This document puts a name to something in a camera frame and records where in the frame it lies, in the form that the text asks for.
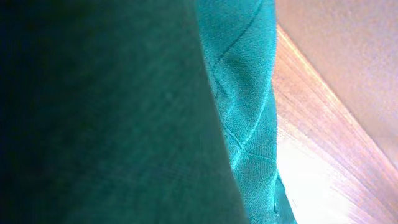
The dark green shorts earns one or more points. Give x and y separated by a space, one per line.
139 112

